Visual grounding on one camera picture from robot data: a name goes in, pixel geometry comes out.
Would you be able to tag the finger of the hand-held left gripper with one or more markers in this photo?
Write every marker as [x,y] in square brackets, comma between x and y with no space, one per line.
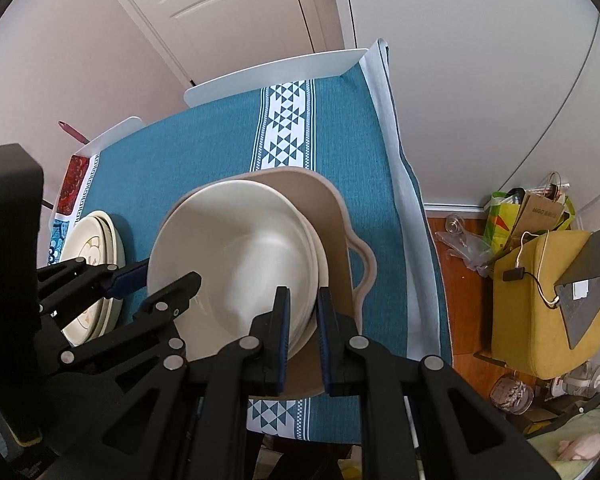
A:
[130,277]
[175,292]

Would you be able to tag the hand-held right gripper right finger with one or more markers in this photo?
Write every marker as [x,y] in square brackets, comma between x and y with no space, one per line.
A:
[325,340]

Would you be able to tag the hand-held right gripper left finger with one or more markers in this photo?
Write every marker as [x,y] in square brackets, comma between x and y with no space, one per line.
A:
[281,340]

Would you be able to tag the floral cream plate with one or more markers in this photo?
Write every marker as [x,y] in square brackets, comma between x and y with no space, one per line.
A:
[87,255]
[120,242]

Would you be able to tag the large white plate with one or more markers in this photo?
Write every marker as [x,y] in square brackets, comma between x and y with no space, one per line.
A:
[220,260]

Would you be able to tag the large cream plate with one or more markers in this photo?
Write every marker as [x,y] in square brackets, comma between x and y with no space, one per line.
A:
[321,265]

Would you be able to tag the pink plastic basin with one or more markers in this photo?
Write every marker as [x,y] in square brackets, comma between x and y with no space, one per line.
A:
[337,220]

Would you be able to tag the colourful patterned cloth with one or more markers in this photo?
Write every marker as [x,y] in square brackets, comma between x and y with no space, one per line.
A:
[72,185]

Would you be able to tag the pink plastic stick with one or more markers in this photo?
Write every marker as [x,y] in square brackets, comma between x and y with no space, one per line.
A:
[72,130]

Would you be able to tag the teal tablecloth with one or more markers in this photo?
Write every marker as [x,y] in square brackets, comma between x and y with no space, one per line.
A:
[205,150]

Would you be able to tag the clear plastic bag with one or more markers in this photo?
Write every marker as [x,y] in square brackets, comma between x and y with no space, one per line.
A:
[467,247]

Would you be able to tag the glass jar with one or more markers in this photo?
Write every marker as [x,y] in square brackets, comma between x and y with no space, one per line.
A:
[512,392]

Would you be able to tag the black charger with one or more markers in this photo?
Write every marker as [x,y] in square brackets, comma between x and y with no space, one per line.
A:
[514,275]

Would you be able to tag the yellow stool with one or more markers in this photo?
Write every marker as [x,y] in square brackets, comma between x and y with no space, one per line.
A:
[525,330]

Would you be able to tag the green shopping bag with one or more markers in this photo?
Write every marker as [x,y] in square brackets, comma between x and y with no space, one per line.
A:
[500,220]

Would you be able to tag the brown paper bag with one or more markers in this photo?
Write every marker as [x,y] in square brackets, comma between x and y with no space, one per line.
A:
[540,210]

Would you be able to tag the white plastic container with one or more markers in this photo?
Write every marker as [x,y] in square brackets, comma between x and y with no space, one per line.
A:
[575,382]

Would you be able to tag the grey laptop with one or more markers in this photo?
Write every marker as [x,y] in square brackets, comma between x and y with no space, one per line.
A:
[585,310]

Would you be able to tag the pale green cloth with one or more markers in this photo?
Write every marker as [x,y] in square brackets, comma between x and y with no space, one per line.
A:
[580,425]

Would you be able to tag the pink plush toy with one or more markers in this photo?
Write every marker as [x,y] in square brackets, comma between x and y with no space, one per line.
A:
[580,447]

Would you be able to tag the white panel door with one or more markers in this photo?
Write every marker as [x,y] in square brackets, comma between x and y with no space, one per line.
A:
[220,0]

